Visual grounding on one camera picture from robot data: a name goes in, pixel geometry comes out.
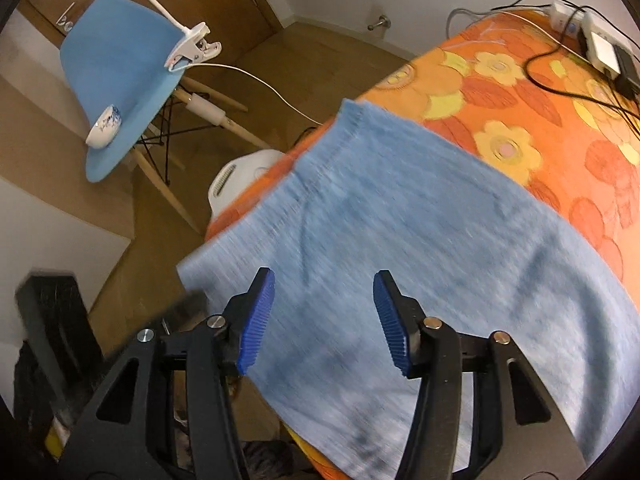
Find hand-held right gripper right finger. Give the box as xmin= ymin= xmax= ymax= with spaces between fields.
xmin=373 ymin=270 xmax=588 ymax=480

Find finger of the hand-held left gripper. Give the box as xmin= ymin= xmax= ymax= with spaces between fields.
xmin=166 ymin=289 xmax=209 ymax=333

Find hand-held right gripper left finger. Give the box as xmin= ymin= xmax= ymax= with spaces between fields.
xmin=62 ymin=267 xmax=276 ymax=480

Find blue denim pants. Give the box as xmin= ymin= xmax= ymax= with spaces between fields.
xmin=177 ymin=99 xmax=640 ymax=480

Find black box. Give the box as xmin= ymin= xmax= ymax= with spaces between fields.
xmin=14 ymin=271 xmax=103 ymax=401

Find white fan heater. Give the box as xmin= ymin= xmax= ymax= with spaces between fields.
xmin=207 ymin=149 xmax=286 ymax=223

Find white bowl with blue print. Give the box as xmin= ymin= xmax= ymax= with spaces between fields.
xmin=84 ymin=104 xmax=123 ymax=150

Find orange floral tablecloth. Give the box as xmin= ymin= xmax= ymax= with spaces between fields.
xmin=202 ymin=7 xmax=640 ymax=480

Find blue chair with wooden legs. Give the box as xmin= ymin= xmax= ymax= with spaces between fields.
xmin=59 ymin=0 xmax=271 ymax=233

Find white clip lamp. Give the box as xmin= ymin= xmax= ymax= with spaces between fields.
xmin=115 ymin=0 xmax=223 ymax=72

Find black charger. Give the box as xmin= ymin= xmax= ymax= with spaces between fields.
xmin=612 ymin=45 xmax=640 ymax=99

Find white charger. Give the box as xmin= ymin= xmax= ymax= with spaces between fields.
xmin=582 ymin=12 xmax=629 ymax=74

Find white power strip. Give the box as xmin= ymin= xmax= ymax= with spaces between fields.
xmin=549 ymin=2 xmax=601 ymax=32

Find white lamp cable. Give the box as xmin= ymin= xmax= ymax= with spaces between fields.
xmin=185 ymin=62 xmax=324 ymax=127

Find white charger cable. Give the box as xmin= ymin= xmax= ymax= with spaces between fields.
xmin=446 ymin=6 xmax=552 ymax=37

